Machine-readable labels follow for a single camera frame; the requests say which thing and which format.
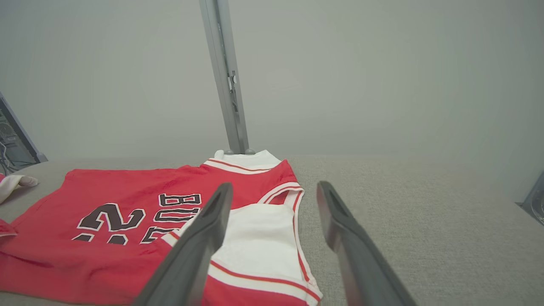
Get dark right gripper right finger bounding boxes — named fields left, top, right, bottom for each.
left=317, top=181, right=419, bottom=306

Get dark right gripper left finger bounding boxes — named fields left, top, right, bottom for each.
left=132, top=183, right=233, bottom=306

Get red white basketball jersey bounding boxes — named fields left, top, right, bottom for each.
left=0, top=150, right=323, bottom=306

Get red shorts with white trim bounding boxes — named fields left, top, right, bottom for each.
left=0, top=173, right=39, bottom=204

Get grey framed appliance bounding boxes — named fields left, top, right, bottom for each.
left=516, top=170, right=544, bottom=226

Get dark equipment rack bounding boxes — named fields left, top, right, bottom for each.
left=0, top=93, right=48, bottom=176

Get grey metal post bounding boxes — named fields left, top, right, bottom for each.
left=199, top=0, right=256, bottom=155

